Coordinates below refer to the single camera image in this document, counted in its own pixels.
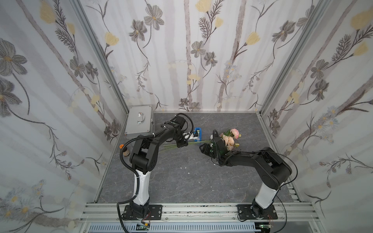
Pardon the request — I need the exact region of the brown bottle orange cap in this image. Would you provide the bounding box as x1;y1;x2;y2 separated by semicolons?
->
119;144;130;157

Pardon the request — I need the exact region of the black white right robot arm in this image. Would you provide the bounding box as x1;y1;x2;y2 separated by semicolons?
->
199;130;292;219

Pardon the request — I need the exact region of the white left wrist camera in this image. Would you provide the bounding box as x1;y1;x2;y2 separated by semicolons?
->
183;132;199;141

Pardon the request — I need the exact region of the blue tape dispenser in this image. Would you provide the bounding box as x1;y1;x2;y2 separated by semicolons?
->
193;127;202;142

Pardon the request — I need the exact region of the silver aluminium case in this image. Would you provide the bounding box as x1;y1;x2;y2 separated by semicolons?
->
124;105;154;139

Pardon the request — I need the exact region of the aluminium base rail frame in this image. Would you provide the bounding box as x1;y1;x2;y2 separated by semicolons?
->
79;203;325;233

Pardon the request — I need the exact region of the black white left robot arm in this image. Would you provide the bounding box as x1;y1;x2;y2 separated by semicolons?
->
117;113;194;220

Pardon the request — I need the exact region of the pink artificial flower bouquet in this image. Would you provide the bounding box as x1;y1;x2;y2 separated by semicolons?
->
159;128;242;152

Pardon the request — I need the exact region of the white slotted cable duct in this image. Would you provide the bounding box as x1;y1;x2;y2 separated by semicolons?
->
87;222;260;233

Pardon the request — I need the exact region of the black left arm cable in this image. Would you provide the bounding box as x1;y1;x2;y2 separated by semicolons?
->
116;113;195;233

